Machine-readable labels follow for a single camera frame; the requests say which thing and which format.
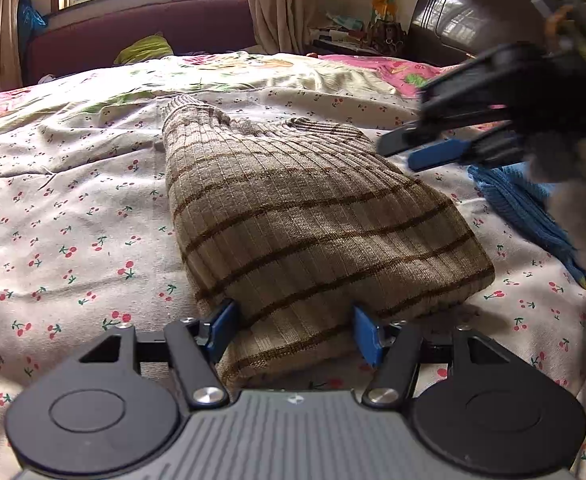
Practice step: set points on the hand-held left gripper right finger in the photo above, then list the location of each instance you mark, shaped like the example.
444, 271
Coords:
365, 335

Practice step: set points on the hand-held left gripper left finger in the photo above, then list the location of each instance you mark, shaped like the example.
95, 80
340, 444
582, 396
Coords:
223, 327

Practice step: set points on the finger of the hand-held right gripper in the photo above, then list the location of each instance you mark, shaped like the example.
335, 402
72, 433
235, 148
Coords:
403, 140
438, 154

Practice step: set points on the beige striped ribbed sweater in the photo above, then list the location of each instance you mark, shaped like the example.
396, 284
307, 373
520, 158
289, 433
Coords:
298, 220

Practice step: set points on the dark clothes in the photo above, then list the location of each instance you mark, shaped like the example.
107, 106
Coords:
213, 52

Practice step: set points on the blue knit garment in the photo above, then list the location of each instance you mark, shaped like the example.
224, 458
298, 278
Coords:
518, 200

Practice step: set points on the brown handbag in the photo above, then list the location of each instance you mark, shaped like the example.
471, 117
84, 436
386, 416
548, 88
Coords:
385, 37

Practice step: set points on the dark wooden headboard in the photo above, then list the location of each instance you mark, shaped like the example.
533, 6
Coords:
468, 15

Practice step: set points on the cluttered nightstand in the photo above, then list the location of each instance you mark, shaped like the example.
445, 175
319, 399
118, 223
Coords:
338, 35

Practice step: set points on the yellow plastic bag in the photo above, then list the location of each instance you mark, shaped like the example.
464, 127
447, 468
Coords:
384, 2

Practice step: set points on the pink floral quilt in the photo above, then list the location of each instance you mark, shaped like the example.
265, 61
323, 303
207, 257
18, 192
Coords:
223, 67

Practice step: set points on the cherry print bed sheet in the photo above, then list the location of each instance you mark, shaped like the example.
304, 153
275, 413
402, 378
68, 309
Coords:
63, 210

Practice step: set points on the green cloth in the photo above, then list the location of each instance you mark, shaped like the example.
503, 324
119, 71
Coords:
143, 49

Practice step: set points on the maroon sofa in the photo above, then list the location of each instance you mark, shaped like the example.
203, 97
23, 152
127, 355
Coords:
98, 30

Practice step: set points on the blue plastic bag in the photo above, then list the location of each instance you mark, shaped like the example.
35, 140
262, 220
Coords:
30, 17

